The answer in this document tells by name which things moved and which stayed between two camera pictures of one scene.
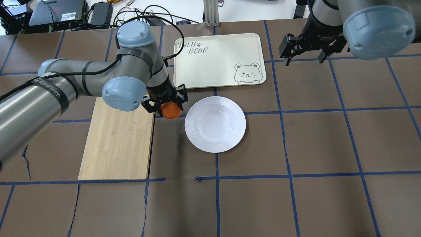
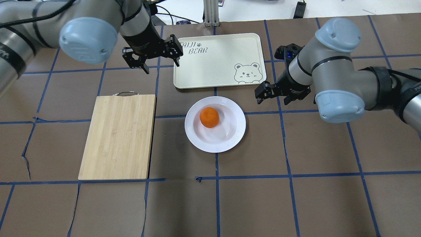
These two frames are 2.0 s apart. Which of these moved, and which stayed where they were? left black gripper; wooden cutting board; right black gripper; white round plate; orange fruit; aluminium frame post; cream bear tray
Moved: right black gripper; orange fruit; left black gripper
Stayed: aluminium frame post; white round plate; cream bear tray; wooden cutting board
